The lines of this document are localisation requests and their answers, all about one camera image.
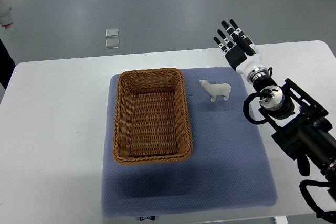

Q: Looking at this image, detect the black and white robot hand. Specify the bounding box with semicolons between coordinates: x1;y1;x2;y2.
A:
213;19;269;84

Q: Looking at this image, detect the white bear figurine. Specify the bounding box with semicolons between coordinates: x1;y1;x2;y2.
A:
199;80;232;102

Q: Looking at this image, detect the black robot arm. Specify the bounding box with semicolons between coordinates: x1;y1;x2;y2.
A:
243;67;335;223

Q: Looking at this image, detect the brown wicker basket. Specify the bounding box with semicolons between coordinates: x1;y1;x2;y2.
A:
113;68;193;165

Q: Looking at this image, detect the blue grey foam mat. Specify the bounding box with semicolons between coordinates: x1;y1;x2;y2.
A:
101;67;278;218

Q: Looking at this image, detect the lower clear floor plate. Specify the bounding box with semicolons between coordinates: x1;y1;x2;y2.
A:
105;38;119;49

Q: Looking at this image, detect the clear floor plate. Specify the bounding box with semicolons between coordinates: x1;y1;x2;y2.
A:
105;38;119;49
105;28;119;38

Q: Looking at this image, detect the upper clear floor plate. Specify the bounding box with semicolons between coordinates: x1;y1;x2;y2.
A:
105;28;119;38

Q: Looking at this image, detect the grey sleeved person arm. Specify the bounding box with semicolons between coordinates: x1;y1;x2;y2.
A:
1;0;14;30

